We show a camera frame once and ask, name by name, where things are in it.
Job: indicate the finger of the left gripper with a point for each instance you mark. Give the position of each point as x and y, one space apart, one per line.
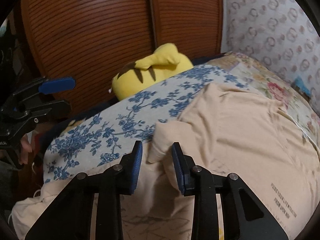
48 111
45 86

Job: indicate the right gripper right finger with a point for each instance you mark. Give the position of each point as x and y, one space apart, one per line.
244 215

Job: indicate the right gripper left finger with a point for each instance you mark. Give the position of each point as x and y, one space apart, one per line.
91 204

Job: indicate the peach printed t-shirt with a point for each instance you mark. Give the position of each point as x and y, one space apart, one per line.
226 130

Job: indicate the person left hand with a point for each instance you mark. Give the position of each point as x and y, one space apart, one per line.
28 145

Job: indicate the brown louvered wardrobe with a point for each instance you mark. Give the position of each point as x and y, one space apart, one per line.
91 40

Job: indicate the yellow plush toy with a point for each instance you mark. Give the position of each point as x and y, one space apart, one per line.
165 62

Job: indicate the pink floral bedspread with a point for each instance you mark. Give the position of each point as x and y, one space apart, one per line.
270 85

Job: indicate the blue item on box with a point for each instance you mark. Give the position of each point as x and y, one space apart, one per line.
298 85

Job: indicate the circle patterned curtain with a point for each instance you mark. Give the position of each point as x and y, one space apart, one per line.
278 34

